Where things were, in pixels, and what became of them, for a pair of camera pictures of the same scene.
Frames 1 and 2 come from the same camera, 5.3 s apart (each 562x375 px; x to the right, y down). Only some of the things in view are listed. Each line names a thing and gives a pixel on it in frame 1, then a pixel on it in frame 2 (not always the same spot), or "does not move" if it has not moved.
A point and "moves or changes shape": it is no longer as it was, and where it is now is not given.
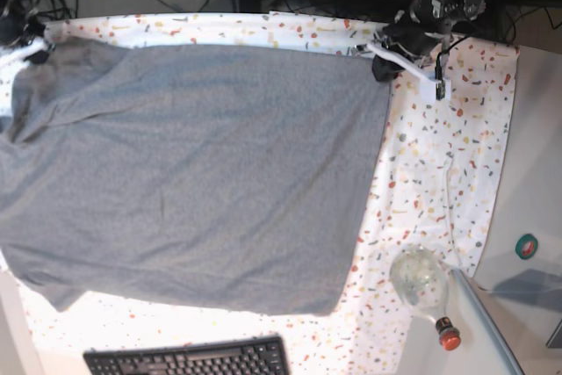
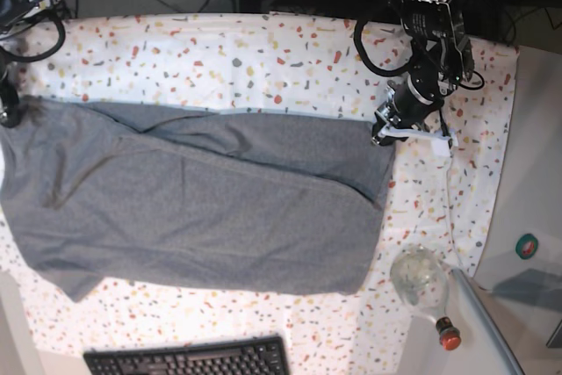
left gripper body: [33, 30] to [10, 107]
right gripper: [415, 39] to [405, 105]
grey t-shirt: [222, 179] moves or changes shape
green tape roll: [526, 246] does not move
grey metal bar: [500, 343] does not move
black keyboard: [255, 356] does not move
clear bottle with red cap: [420, 276] does not move
